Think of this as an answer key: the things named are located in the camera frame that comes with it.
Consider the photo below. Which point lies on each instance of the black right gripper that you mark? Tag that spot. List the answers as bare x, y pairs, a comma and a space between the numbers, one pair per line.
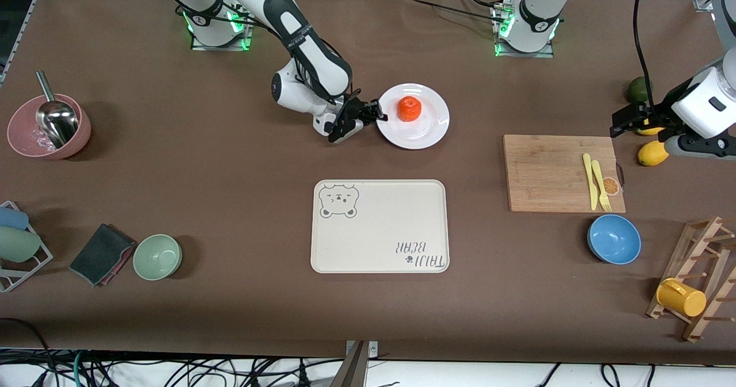
355, 110

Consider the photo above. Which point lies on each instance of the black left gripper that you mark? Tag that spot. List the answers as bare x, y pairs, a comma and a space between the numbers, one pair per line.
652, 116

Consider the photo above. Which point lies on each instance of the orange fruit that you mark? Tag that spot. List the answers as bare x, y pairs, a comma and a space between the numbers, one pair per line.
409, 108

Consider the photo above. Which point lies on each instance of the white round plate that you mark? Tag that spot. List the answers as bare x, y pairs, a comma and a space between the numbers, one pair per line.
428, 125

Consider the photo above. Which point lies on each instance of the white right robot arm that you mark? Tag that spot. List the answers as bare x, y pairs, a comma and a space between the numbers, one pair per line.
305, 48

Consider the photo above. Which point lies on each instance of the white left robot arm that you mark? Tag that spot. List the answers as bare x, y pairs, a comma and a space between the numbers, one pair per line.
704, 102

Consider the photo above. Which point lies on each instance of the dark green avocado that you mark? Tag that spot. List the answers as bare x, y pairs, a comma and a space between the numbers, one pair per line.
637, 90

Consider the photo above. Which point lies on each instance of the orange slice piece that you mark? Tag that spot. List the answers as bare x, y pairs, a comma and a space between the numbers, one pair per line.
610, 186

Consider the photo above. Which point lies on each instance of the yellow plastic fork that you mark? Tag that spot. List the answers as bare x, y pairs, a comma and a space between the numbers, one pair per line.
601, 186

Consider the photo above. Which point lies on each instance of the wooden cutting board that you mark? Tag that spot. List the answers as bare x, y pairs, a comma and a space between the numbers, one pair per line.
540, 171

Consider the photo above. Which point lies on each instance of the cream tray with bear print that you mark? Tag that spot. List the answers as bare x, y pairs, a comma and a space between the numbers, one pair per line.
379, 226

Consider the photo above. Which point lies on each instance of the blue bowl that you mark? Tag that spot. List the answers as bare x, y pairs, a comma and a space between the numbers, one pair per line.
614, 238

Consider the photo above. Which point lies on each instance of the wooden mug rack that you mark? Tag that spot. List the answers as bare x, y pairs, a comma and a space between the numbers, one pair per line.
704, 243

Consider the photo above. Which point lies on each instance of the yellow mug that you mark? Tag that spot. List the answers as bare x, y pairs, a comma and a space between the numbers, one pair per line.
681, 298

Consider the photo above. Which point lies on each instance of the brown angled stand bar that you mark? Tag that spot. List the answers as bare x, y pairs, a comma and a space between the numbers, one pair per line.
352, 370

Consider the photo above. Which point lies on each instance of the light green bowl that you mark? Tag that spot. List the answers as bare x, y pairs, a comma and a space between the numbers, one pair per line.
157, 257

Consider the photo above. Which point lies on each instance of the pink folded cloth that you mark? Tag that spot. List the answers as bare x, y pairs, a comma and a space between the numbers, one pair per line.
123, 262

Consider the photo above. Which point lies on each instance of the dark grey folded cloth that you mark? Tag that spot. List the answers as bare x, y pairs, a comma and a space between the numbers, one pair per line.
99, 255

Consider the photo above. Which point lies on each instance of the metal scoop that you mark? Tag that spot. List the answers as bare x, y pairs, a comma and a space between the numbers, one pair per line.
57, 119

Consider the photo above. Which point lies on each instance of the clear ice pieces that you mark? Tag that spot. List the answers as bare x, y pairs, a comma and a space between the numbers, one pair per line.
39, 141

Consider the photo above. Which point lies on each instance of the pink bowl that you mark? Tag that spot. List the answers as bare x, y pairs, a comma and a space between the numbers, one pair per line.
20, 128

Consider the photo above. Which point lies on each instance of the blue cup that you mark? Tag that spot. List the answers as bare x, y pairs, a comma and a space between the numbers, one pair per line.
11, 218

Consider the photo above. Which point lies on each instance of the green cup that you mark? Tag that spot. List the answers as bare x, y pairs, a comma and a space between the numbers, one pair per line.
17, 244

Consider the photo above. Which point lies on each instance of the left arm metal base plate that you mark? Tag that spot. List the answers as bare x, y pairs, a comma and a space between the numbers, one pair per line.
546, 53

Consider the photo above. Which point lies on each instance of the silver corner bracket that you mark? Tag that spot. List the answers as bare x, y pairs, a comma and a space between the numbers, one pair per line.
704, 3

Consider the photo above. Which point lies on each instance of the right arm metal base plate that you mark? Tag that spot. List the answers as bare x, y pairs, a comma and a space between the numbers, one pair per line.
248, 30

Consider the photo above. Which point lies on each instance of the silver table clamp bracket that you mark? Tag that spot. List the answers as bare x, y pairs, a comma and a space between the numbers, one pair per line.
372, 348

